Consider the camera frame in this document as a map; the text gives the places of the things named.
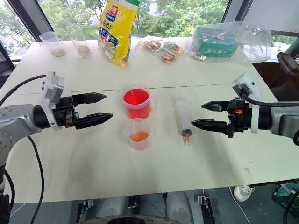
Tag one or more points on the small clear cup orange liquid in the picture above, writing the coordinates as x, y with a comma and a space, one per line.
139, 137

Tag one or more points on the white shoe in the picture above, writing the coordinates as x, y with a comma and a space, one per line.
243, 192

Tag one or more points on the clear measuring cup with grains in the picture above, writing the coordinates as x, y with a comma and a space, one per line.
83, 47
56, 47

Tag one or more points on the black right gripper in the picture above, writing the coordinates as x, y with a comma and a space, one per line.
241, 119

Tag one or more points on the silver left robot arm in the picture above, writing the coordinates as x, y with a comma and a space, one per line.
16, 119

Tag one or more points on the dark window frame post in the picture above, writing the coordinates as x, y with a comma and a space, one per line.
234, 9
35, 16

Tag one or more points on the green box in plastic bag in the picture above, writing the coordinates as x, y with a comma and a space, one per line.
215, 43

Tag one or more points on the dark rounded robot body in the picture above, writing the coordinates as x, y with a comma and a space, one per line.
126, 220

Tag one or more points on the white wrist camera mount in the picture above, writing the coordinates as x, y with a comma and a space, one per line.
253, 89
52, 86

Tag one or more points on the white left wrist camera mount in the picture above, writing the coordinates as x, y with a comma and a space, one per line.
52, 86

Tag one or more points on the clear bag of red snacks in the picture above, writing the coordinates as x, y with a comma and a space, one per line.
164, 50

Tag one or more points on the dark brown chair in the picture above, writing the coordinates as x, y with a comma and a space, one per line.
288, 61

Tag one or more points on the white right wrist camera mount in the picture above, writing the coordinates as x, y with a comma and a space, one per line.
253, 89

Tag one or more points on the clear plastic syringe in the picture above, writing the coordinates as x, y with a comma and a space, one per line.
183, 116

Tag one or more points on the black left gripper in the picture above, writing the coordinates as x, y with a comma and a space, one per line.
64, 109

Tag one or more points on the green cardboard box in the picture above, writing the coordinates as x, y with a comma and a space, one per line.
283, 196

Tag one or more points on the yellow snack bag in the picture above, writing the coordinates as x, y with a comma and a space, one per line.
118, 35

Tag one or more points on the grey robot leg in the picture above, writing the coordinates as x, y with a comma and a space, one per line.
114, 207
178, 207

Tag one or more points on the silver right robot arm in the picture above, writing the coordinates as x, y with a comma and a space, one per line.
283, 116

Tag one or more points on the large clear cup red liquid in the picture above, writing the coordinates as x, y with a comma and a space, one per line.
136, 102

